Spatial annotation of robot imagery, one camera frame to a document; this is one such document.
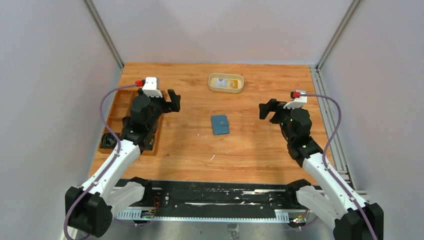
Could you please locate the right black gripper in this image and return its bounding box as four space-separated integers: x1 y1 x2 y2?
259 98 302 143

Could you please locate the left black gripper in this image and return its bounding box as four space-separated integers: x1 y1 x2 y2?
138 88 180 130

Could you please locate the blue card holder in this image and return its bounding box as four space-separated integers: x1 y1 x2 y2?
210 114 230 136

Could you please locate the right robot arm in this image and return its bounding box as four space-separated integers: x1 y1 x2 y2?
258 98 384 240

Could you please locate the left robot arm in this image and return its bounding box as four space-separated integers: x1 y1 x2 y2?
63 89 181 240

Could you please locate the card in tray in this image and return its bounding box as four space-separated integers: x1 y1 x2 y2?
214 78 229 88

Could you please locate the beige oval tray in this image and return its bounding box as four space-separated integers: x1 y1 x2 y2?
207 73 245 94

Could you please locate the brown compartment organizer tray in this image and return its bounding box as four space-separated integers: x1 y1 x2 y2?
97 89 164 156

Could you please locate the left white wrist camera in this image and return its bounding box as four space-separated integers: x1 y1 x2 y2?
141 76 163 98

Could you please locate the aluminium frame rail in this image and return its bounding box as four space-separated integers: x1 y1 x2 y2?
309 64 356 190

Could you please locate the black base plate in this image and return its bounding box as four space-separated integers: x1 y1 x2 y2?
118 180 316 224

